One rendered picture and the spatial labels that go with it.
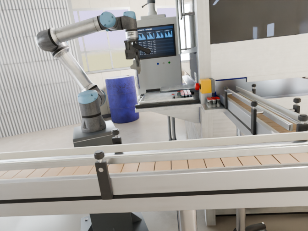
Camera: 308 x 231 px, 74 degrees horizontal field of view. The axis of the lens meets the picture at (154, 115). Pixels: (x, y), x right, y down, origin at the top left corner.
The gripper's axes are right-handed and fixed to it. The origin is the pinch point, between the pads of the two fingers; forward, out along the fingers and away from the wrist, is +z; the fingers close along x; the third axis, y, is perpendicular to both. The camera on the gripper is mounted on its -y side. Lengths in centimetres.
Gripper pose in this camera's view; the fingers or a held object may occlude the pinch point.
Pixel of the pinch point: (140, 72)
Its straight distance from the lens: 134.6
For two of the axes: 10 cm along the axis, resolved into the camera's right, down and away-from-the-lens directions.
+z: 1.1, 9.6, 2.7
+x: -0.7, 2.7, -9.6
